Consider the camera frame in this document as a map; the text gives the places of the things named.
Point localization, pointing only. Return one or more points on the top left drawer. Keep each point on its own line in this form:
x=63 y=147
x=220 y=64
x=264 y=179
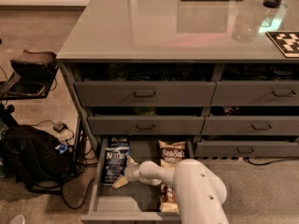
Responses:
x=144 y=93

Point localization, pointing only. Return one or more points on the blue chip bag rear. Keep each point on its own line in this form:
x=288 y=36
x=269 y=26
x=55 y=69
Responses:
x=118 y=141

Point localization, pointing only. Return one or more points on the middle right drawer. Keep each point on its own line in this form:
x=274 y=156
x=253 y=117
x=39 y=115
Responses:
x=255 y=125

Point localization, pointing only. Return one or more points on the top right drawer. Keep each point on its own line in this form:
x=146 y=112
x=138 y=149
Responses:
x=256 y=93

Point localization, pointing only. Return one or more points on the brown sea salt bag front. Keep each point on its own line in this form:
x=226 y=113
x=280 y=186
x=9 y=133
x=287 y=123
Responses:
x=168 y=199

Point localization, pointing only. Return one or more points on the black power adapter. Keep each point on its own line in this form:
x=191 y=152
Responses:
x=59 y=127

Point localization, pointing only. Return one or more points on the brown sea salt bag rear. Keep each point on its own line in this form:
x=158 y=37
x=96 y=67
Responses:
x=171 y=154

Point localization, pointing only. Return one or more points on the checkered marker board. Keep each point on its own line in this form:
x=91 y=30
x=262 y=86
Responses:
x=286 y=41

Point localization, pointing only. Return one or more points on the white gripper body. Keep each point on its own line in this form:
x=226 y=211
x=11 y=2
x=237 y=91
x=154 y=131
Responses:
x=131 y=172

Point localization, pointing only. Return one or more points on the bottom right drawer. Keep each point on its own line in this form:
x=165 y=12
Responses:
x=251 y=149

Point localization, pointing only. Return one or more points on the black backpack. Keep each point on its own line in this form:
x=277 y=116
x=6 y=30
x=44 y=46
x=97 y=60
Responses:
x=35 y=156

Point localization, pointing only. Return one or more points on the middle left drawer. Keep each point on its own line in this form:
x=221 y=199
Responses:
x=146 y=125

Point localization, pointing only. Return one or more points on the black office chair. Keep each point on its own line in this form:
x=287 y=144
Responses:
x=33 y=74

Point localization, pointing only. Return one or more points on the grey drawer cabinet counter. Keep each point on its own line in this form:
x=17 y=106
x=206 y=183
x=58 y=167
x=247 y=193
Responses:
x=176 y=40

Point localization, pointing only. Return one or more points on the blue chip bag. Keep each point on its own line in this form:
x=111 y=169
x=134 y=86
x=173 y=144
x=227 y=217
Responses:
x=118 y=141
x=115 y=163

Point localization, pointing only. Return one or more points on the white shoe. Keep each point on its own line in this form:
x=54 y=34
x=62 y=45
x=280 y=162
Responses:
x=18 y=219

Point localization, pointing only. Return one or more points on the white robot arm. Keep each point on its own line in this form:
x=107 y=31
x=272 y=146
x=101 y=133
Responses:
x=200 y=193

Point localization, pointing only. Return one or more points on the blue chip bag front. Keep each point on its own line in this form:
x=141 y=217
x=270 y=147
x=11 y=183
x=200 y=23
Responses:
x=115 y=163

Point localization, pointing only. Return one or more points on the open bottom left drawer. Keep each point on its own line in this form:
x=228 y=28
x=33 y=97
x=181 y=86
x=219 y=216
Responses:
x=135 y=203

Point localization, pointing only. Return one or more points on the brown sea salt bag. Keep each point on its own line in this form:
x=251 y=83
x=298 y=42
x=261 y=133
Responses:
x=168 y=199
x=171 y=154

